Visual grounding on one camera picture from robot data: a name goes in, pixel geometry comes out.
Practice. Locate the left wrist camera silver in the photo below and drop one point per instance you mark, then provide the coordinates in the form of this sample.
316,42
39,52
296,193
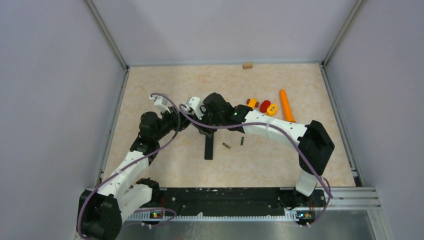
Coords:
161,104

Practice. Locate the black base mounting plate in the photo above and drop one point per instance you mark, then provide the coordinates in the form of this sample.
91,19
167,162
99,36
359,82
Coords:
234,202

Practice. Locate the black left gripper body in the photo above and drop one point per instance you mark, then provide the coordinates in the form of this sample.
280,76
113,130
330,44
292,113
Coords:
173,121

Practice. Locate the black remote control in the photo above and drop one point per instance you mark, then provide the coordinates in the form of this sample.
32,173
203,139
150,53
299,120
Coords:
209,147

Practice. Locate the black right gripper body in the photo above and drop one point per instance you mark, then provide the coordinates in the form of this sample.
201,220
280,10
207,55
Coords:
208,118

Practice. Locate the small wooden block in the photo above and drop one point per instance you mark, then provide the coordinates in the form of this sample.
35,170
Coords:
247,65

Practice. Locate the yellow toy car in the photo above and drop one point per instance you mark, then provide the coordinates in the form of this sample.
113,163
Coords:
252,103

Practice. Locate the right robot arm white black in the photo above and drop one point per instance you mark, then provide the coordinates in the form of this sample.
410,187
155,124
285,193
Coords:
311,141

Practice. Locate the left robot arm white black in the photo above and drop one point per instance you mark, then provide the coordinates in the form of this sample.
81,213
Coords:
103,210

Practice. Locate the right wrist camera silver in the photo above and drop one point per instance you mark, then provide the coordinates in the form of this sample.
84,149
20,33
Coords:
193,107

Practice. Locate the orange toy carrot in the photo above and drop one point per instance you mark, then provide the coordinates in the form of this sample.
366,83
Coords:
286,109

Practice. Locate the red yellow toy piece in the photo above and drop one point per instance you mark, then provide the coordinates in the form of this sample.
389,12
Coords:
268,108

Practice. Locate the brown gold AAA battery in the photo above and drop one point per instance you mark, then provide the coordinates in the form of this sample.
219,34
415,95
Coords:
226,145

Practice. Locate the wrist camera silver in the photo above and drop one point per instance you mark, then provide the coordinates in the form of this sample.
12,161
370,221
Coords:
193,107
161,104

